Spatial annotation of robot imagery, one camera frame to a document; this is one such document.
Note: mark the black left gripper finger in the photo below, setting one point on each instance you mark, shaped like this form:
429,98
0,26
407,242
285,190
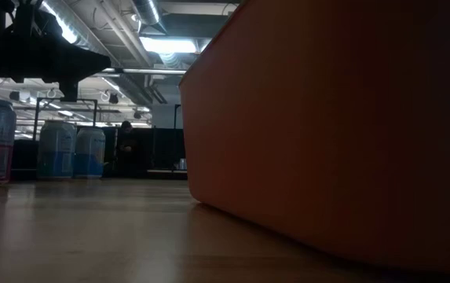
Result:
59,61

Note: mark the blue white Spindrift can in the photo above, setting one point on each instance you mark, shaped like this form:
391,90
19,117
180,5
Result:
56,153
90,157

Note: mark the orange plastic bin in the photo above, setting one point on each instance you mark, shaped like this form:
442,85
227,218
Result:
326,137

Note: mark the ceiling light panel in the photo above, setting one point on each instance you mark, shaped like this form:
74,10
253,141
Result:
167,45

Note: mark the person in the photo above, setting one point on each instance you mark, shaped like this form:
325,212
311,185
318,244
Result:
126,149

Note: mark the black partition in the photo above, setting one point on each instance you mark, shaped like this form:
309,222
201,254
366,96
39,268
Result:
162,149

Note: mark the black metal stand frame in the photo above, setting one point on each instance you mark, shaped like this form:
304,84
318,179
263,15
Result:
36,118

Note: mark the silver air duct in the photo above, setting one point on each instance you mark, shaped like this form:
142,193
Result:
148,13

